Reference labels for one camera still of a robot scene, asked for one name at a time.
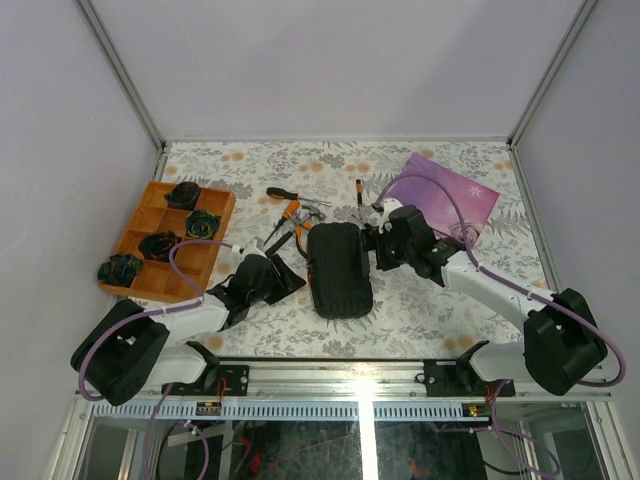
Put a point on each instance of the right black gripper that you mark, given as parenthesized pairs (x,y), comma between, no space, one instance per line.
(370,242)

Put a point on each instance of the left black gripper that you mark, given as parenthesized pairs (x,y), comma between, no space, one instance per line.
(287,280)

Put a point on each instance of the black plastic tool case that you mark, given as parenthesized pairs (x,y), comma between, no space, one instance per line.
(338,271)

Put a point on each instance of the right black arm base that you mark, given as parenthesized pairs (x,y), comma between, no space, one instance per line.
(452,378)

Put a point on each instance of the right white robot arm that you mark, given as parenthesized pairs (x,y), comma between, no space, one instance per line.
(560,344)

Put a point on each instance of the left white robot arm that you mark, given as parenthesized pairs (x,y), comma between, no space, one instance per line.
(134,349)

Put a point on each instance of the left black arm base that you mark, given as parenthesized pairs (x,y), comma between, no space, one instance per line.
(224,380)

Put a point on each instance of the orange black utility tool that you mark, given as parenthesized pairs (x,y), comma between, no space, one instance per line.
(364,224)

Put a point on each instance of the small precision screwdriver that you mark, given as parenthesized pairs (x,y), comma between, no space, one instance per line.
(359,194)

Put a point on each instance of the small claw hammer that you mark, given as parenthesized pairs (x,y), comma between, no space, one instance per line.
(289,231)

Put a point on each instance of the dark rolled band middle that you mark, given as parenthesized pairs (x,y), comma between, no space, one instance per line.
(201,224)

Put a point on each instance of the dark rolled band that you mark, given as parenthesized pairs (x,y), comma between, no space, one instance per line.
(157,246)
(201,224)
(184,196)

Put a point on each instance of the purple printed pouch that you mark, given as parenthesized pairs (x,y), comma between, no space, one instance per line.
(449,201)

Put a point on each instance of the dark rolled band lower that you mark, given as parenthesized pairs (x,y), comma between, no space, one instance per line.
(157,246)

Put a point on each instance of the dark rolled band top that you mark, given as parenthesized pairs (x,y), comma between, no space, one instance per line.
(184,196)

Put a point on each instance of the orange compartment tray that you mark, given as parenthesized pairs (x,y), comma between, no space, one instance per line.
(190,262)

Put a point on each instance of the dark rolled band outside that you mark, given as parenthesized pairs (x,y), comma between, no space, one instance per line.
(120,270)

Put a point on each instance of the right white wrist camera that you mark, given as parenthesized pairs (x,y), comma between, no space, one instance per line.
(386,206)

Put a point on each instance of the orange handled pliers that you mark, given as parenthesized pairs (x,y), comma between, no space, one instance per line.
(302,224)

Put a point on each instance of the orange handled screwdriver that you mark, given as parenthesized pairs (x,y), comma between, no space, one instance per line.
(289,212)

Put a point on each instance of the black handled screwdriver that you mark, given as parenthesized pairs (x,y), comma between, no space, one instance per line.
(282,194)

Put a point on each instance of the aluminium front rail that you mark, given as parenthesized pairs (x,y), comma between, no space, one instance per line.
(310,391)

